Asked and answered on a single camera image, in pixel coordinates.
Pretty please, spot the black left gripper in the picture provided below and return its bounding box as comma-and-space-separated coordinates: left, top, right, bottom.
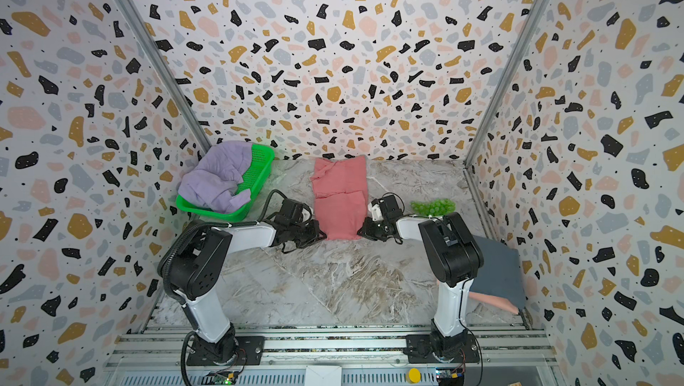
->
287, 219, 326, 248

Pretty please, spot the left aluminium corner post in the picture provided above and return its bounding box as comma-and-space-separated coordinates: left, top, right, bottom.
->
114, 0, 212, 153

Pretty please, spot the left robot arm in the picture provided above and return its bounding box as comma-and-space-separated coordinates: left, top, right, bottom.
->
158, 198, 327, 365

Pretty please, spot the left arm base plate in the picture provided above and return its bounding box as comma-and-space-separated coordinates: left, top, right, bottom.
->
186, 335, 265, 367

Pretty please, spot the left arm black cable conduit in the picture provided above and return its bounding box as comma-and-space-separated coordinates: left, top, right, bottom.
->
156, 189, 290, 386

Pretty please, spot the lavender t-shirt in basket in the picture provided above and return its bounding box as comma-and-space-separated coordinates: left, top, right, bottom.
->
178, 141, 252, 214

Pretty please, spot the folded dark grey t-shirt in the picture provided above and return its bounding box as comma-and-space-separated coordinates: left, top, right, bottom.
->
470, 236, 525, 311

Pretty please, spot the white box on rail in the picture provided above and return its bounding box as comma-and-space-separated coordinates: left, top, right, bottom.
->
304, 366, 343, 386

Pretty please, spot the right aluminium corner post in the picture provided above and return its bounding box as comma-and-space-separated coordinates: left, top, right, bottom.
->
464, 0, 549, 170

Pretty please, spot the aluminium corner post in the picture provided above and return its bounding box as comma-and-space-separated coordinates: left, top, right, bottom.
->
114, 0, 212, 153
464, 0, 549, 170

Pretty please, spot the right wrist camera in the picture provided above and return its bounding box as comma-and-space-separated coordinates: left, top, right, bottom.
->
369, 199, 384, 222

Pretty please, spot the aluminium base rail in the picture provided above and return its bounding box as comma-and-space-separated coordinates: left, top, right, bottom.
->
103, 324, 564, 385

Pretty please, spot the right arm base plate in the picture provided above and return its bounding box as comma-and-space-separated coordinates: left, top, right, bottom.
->
403, 331, 480, 364

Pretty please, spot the green plastic basket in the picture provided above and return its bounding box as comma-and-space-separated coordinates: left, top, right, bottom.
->
176, 142, 275, 222

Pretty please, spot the green plastic grape bunch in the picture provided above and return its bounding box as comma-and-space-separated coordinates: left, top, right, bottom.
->
411, 199, 456, 217

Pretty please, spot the folded salmon pink t-shirt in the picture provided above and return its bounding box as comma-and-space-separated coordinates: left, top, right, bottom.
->
468, 292, 519, 315

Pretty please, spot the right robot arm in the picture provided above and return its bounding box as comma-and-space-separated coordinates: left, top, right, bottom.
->
358, 193, 485, 364

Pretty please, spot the yellow round button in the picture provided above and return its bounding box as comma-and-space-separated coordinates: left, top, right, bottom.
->
407, 368, 421, 384

